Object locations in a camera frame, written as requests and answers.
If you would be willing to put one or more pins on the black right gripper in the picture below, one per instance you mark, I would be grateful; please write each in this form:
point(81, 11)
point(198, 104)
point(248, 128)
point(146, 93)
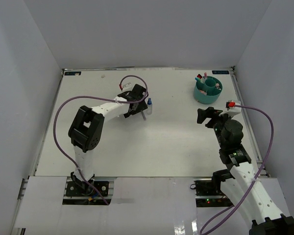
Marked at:
point(203, 114)

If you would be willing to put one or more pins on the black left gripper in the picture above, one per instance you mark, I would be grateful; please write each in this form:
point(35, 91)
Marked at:
point(142, 106)

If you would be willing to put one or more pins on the small blue-capped spray bottle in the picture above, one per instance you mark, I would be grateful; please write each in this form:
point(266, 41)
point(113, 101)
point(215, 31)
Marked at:
point(149, 106)

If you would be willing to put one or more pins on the purple clear-capped pen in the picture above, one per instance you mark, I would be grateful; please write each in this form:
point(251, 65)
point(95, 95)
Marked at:
point(143, 115)

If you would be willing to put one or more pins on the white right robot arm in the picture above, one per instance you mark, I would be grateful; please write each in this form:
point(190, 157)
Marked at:
point(240, 182)

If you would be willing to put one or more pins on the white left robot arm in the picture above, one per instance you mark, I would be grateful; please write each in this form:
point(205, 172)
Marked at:
point(86, 129)

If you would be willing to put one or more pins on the teal round divided organizer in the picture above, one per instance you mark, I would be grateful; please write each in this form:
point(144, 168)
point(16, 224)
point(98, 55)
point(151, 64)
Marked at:
point(208, 84)

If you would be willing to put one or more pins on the right blue table label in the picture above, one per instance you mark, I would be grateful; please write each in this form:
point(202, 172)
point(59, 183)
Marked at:
point(220, 72)

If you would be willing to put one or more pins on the blue table label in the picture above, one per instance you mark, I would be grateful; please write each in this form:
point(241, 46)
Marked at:
point(220, 72)
point(72, 73)

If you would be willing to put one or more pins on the left blue table label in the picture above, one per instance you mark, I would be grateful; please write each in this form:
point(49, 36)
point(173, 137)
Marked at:
point(72, 73)

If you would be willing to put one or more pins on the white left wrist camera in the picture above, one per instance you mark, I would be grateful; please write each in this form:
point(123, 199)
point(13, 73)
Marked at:
point(126, 87)

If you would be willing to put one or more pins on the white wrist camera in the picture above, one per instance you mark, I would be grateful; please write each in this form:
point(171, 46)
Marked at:
point(126, 87)
point(233, 107)

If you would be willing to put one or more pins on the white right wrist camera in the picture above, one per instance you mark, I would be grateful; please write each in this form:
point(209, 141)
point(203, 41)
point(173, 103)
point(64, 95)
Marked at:
point(233, 107)

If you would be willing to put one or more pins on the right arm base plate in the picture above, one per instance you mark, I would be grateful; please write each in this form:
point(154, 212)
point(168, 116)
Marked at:
point(207, 195)

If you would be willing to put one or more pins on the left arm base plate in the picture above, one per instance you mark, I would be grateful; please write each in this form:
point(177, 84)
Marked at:
point(75, 195)

